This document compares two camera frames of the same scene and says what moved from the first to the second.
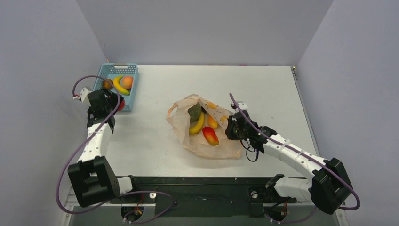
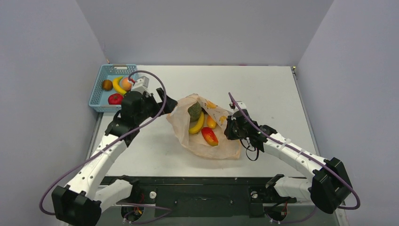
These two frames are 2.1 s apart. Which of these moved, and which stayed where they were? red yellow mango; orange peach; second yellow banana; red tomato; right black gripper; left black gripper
Moved: red tomato; left black gripper
Stayed: orange peach; right black gripper; second yellow banana; red yellow mango
